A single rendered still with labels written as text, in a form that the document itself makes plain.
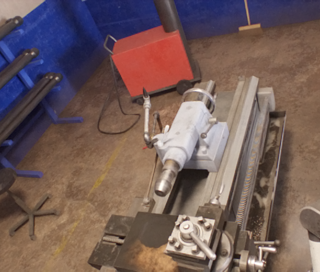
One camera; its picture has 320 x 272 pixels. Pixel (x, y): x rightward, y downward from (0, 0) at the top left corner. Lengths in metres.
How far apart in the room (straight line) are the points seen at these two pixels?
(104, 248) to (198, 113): 0.91
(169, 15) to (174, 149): 2.43
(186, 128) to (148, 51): 2.30
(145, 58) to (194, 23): 1.61
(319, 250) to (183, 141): 0.81
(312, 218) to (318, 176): 1.60
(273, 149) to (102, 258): 1.49
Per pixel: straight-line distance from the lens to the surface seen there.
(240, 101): 2.41
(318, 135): 3.25
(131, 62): 4.07
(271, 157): 2.54
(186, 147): 1.71
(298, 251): 2.55
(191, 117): 1.84
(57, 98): 5.25
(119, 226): 1.90
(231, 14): 5.21
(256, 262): 1.54
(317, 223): 1.34
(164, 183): 1.60
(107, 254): 1.84
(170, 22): 3.95
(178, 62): 4.05
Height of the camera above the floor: 2.26
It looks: 39 degrees down
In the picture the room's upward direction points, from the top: 25 degrees counter-clockwise
